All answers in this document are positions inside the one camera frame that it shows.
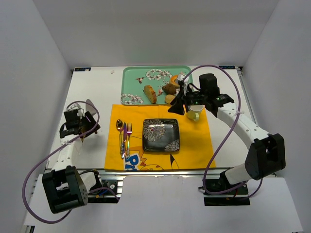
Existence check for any wooden handled metal spatula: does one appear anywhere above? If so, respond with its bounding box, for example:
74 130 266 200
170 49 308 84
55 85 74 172
86 99 97 126

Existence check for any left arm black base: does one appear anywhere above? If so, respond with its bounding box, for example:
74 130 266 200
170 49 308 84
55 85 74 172
79 169 121 204

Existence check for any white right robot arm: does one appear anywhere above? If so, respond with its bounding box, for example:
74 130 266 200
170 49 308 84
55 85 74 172
169 73 286 190

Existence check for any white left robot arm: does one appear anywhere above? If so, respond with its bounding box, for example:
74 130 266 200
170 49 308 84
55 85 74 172
42 109 100 214

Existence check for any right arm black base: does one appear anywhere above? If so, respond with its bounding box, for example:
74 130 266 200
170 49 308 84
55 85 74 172
198 175 250 206

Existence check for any small round muffin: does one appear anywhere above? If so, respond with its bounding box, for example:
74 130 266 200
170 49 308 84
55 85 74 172
165 95 175 104

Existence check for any brown croissant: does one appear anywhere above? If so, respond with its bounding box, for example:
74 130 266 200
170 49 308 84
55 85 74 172
162 83 176 95

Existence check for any yellow green mug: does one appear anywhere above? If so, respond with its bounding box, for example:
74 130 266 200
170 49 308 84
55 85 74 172
187 105 205 122

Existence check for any iridescent spoon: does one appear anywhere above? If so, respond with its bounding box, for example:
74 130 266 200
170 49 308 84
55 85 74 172
116 119 124 156

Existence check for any iridescent knife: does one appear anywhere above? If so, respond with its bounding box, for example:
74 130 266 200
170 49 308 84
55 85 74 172
121 123 127 159

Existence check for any sliced loaf cake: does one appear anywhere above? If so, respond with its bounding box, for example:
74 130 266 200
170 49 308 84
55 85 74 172
143 85 157 104

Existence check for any iridescent fork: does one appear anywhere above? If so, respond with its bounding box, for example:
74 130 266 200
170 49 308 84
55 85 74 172
125 123 133 159

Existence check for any black floral square plate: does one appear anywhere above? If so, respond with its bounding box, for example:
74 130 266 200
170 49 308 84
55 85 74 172
142 118 180 152

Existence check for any yellow cartoon placemat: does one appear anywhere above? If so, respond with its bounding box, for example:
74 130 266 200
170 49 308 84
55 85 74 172
104 104 213 171

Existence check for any blue label right corner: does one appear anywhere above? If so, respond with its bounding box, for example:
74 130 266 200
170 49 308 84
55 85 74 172
219 66 236 70

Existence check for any blue label corner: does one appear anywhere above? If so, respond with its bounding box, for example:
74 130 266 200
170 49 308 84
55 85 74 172
219 66 236 70
74 67 91 72

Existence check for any green floral tray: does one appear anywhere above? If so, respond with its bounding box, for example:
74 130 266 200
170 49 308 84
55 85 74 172
121 66 191 105

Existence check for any blue label left corner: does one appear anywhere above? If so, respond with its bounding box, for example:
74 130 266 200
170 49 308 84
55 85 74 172
74 67 91 72

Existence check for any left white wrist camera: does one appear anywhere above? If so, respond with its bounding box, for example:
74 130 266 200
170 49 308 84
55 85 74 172
69 103 84 117

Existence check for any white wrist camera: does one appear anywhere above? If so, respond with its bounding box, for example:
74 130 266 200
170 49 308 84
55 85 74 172
176 73 189 95
69 103 84 117

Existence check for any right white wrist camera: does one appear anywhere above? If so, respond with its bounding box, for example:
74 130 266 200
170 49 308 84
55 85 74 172
176 73 189 95

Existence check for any glazed ring donut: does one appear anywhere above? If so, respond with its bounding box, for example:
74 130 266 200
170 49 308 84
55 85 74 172
170 75 179 88

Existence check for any aluminium front rail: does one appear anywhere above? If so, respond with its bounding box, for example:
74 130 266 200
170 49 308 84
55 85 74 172
77 167 228 203

